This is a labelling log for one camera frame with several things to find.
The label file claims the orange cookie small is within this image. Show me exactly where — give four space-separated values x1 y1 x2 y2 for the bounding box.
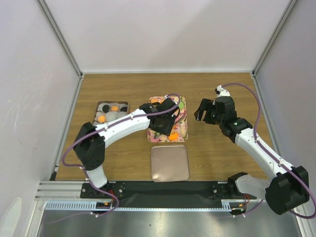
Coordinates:
111 106 119 112

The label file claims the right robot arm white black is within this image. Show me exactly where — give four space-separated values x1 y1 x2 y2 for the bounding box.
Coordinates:
194 96 310 215

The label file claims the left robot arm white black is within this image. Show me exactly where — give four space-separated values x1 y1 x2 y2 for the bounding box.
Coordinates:
74 95 181 198

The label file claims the orange fish cookie bottom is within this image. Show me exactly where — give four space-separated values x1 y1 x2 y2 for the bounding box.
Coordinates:
168 133 179 141

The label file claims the floral rectangular tray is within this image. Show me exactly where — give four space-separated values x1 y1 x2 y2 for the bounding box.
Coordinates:
147 96 188 143

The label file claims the metal tin lid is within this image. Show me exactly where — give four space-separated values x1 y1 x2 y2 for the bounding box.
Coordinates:
151 145 190 182

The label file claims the metal cookie tin box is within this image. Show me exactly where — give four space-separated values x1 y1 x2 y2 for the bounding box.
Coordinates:
92 101 130 126

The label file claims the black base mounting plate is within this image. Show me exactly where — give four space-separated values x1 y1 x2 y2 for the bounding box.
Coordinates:
81 180 256 208

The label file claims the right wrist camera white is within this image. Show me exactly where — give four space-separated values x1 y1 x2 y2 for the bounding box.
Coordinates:
215 85 231 98

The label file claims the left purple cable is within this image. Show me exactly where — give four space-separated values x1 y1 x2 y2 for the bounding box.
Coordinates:
61 93 181 217

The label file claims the purple cable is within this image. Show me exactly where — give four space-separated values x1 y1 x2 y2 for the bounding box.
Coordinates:
222 82 312 219
61 93 181 217

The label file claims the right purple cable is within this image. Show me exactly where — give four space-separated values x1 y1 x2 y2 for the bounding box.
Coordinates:
222 82 312 219

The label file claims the grey cable duct right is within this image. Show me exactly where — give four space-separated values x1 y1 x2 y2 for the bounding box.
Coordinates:
221 199 246 211

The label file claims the grey cable duct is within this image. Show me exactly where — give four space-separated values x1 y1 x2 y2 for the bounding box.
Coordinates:
221 199 246 211
45 200 112 211

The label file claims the aluminium frame post right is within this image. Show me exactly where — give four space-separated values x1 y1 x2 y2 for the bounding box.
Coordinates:
252 0 298 77

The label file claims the aluminium frame post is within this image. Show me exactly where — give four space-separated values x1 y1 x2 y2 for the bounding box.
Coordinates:
35 0 83 78
252 0 298 77

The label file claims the grey cable duct left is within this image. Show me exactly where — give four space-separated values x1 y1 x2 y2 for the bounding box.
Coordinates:
45 200 112 211

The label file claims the aluminium frame post left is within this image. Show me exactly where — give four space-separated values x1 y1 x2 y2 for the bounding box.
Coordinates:
35 0 83 78

